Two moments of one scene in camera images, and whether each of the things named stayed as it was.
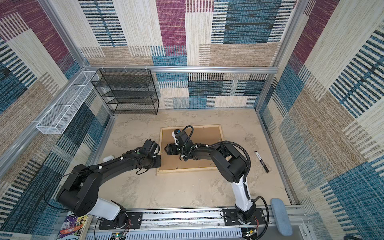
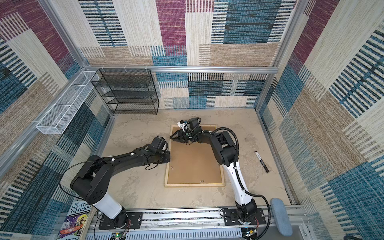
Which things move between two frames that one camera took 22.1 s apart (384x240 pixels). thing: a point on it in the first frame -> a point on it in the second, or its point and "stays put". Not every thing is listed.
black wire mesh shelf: (127, 91) stays put
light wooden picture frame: (211, 169) -> (191, 185)
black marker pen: (260, 159) stays put
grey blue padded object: (281, 217) stays put
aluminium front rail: (198, 224) stays put
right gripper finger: (170, 148) -> (175, 136)
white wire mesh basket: (59, 117) stays put
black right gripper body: (181, 149) -> (185, 136)
